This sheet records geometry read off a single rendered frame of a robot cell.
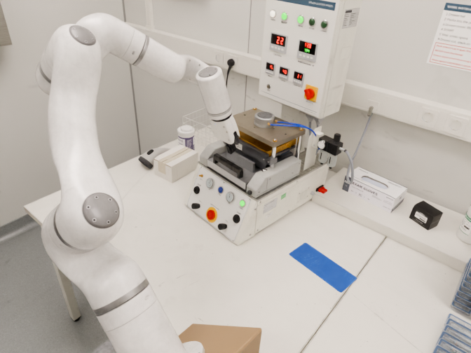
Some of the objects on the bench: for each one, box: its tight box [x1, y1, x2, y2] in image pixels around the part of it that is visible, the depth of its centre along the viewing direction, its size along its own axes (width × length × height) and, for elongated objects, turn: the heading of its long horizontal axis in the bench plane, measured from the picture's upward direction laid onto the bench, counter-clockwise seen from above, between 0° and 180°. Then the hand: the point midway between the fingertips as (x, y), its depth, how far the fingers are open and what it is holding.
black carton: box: [409, 200, 443, 230], centre depth 144 cm, size 6×9×7 cm
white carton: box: [342, 167, 408, 213], centre depth 157 cm, size 12×23×7 cm, turn 41°
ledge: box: [311, 167, 471, 272], centre depth 148 cm, size 30×84×4 cm, turn 46°
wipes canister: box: [177, 125, 195, 151], centre depth 189 cm, size 9×9×15 cm
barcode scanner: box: [138, 148, 171, 169], centre depth 182 cm, size 20×8×8 cm, turn 136°
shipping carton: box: [153, 144, 198, 184], centre depth 175 cm, size 19×13×9 cm
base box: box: [184, 164, 329, 246], centre depth 156 cm, size 54×38×17 cm
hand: (230, 147), depth 134 cm, fingers closed
